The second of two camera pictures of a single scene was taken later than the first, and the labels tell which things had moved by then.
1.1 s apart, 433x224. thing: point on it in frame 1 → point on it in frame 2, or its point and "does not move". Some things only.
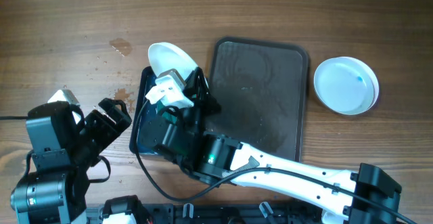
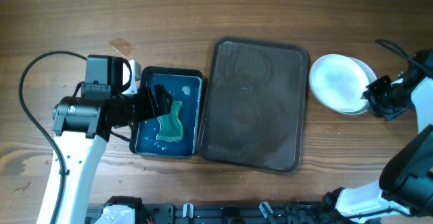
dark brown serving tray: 263,91 does not move
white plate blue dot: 164,57 → 338,82
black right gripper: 197,91 → 381,94
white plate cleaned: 352,87 does not move
